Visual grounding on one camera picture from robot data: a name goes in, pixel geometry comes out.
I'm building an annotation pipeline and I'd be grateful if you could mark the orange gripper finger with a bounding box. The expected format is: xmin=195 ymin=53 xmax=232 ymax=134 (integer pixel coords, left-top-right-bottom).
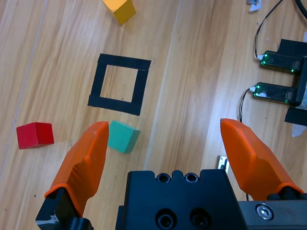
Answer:
xmin=220 ymin=118 xmax=307 ymax=202
xmin=35 ymin=121 xmax=110 ymax=230

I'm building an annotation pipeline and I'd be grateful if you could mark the black USB hub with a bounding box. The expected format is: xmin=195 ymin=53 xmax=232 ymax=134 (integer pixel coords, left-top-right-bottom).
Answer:
xmin=294 ymin=55 xmax=307 ymax=108

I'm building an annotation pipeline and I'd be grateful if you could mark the black tape square outline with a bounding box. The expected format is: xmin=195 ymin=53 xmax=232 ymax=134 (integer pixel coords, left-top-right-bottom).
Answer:
xmin=87 ymin=53 xmax=152 ymax=117

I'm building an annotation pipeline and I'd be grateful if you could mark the small white grey object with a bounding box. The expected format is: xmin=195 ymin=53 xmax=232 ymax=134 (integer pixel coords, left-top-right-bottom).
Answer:
xmin=246 ymin=0 xmax=261 ymax=12

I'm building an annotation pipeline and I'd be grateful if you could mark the dark green USB dongle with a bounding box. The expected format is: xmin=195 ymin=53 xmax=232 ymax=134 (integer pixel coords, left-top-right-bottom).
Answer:
xmin=253 ymin=82 xmax=298 ymax=104
xmin=260 ymin=50 xmax=303 ymax=74

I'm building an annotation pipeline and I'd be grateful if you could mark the thick black table cable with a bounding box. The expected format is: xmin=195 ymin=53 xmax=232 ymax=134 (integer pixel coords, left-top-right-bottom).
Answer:
xmin=294 ymin=0 xmax=307 ymax=21

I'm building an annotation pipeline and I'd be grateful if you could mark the black tape patch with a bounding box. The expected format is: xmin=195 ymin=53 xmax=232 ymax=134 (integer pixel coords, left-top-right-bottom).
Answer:
xmin=284 ymin=107 xmax=307 ymax=127
xmin=277 ymin=38 xmax=307 ymax=58

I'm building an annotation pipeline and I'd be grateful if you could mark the thin black dongle cable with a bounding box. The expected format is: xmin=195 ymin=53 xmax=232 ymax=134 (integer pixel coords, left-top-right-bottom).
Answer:
xmin=238 ymin=86 xmax=255 ymax=122
xmin=254 ymin=0 xmax=284 ymax=61

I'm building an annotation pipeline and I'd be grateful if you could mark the white paper scrap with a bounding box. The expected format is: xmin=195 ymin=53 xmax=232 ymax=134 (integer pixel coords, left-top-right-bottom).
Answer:
xmin=291 ymin=123 xmax=307 ymax=138

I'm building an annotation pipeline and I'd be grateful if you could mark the red wooden block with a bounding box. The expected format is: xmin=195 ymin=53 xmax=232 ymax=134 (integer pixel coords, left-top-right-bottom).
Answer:
xmin=16 ymin=122 xmax=55 ymax=150

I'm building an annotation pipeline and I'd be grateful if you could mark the green wooden block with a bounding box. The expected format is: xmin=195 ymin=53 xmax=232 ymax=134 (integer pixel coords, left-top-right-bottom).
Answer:
xmin=107 ymin=120 xmax=141 ymax=154

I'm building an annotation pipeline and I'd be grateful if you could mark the yellow wooden block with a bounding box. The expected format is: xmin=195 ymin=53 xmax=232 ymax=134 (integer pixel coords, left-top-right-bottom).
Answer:
xmin=102 ymin=0 xmax=137 ymax=26

